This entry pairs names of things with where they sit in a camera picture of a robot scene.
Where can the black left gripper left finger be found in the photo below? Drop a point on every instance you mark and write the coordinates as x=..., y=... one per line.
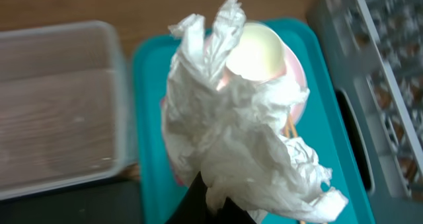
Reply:
x=193, y=209

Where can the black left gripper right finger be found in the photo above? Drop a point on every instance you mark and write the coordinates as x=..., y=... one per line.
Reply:
x=230, y=213

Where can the white napkin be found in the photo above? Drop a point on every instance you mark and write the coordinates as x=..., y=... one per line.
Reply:
x=296, y=191

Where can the grey dishwasher rack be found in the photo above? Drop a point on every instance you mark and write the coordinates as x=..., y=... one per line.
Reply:
x=373, y=50

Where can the black rectangular tray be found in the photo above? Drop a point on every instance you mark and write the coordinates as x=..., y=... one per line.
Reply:
x=114, y=200

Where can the left wooden chopstick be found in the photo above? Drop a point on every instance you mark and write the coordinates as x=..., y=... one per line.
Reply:
x=289, y=129

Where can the teal serving tray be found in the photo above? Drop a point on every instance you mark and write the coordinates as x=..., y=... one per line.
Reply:
x=321, y=125

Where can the white round plate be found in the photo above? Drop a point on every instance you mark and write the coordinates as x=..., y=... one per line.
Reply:
x=233, y=130

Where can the clear plastic storage bin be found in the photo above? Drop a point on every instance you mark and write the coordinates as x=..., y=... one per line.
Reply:
x=66, y=108

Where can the white cup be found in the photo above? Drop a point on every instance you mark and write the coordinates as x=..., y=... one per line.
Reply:
x=259, y=55

